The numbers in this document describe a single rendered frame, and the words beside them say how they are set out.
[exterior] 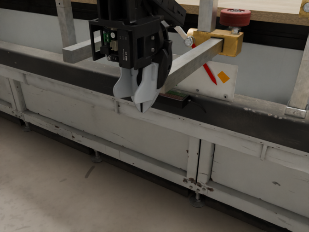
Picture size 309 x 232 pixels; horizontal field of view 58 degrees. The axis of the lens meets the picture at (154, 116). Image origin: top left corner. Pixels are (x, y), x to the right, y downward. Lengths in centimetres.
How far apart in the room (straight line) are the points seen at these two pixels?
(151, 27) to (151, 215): 109
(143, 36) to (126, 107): 67
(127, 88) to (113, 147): 106
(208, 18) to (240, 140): 36
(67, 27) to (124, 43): 70
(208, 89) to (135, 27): 47
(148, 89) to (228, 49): 35
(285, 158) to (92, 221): 88
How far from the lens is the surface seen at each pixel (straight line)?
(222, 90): 75
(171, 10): 42
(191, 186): 131
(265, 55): 94
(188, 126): 89
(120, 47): 35
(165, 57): 39
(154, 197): 143
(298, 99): 73
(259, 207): 125
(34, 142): 194
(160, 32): 39
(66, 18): 103
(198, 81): 77
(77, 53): 65
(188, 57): 56
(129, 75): 43
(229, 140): 86
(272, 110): 75
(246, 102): 77
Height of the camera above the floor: 103
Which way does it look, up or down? 30 degrees down
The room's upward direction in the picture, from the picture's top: straight up
